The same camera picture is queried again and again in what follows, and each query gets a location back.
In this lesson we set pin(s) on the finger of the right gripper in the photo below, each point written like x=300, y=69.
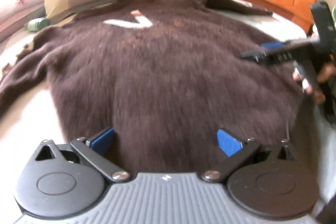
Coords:
x=253, y=56
x=272, y=46

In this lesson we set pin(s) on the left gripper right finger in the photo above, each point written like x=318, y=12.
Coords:
x=237, y=150

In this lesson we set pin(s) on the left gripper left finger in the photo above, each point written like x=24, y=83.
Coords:
x=93, y=151

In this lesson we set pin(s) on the dark brown knit sweater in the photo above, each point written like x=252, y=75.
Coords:
x=166, y=75

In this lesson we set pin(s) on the person's right hand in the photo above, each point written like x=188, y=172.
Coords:
x=327, y=72

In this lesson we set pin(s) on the patchwork pastel bed sheet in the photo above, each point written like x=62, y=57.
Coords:
x=32, y=116

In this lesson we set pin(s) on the green glass bottle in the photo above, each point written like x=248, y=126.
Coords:
x=37, y=24

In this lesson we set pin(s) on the folded pink floral quilt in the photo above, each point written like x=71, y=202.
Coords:
x=16, y=13

